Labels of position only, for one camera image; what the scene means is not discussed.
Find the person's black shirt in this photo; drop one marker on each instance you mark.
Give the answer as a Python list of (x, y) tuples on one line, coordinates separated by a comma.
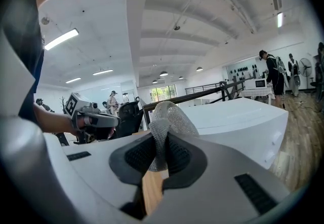
[(22, 15)]

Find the black standing fan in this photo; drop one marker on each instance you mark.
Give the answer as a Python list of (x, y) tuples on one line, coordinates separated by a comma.
[(305, 66)]

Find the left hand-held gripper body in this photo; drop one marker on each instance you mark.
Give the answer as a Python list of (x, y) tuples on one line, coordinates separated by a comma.
[(78, 105)]

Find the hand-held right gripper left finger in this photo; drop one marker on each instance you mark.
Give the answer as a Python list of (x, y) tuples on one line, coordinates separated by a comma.
[(101, 180)]

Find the person's left forearm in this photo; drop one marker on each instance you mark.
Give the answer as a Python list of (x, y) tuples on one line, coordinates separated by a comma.
[(53, 121)]

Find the small white oven, dark door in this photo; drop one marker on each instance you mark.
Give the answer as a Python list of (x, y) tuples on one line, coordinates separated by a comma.
[(255, 83)]

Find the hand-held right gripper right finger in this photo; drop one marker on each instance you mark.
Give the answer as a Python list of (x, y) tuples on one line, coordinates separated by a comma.
[(215, 192)]

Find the white vest on stand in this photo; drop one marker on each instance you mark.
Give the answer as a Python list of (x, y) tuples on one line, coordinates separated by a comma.
[(293, 68)]

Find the white side table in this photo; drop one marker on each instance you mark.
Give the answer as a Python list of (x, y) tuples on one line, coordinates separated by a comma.
[(255, 95)]

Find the large black office chair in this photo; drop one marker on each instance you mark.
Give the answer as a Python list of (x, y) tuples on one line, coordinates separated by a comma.
[(129, 119)]

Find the large white box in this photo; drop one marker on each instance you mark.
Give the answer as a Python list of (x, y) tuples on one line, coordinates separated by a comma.
[(240, 121)]

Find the wall board with black headsets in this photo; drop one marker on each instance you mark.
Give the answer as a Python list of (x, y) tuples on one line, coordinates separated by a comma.
[(243, 71)]

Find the person's left hand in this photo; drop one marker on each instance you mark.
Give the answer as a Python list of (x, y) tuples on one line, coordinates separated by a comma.
[(79, 125)]

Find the ceiling light tube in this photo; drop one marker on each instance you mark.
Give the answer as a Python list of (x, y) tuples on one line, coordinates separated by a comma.
[(60, 39), (102, 72), (279, 19), (73, 80)]

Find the glass window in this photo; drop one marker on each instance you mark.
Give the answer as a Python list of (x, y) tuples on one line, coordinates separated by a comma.
[(162, 91)]

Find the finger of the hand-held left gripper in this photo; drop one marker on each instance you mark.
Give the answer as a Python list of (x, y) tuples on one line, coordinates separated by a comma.
[(103, 119)]

